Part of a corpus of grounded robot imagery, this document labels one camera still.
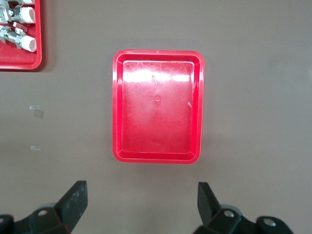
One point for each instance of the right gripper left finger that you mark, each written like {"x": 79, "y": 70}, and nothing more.
{"x": 70, "y": 204}

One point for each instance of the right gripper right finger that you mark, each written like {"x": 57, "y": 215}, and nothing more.
{"x": 209, "y": 209}

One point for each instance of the red tray holding valves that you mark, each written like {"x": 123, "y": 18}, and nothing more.
{"x": 14, "y": 61}

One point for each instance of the metal valve white caps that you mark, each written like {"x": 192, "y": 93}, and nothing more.
{"x": 12, "y": 36}
{"x": 25, "y": 14}

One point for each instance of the empty red plastic tray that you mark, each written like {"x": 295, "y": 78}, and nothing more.
{"x": 158, "y": 109}

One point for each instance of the clear tape strip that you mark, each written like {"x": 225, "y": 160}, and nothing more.
{"x": 34, "y": 106}
{"x": 35, "y": 147}

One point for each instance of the translucent square tape patch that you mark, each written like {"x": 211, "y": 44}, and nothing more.
{"x": 39, "y": 113}

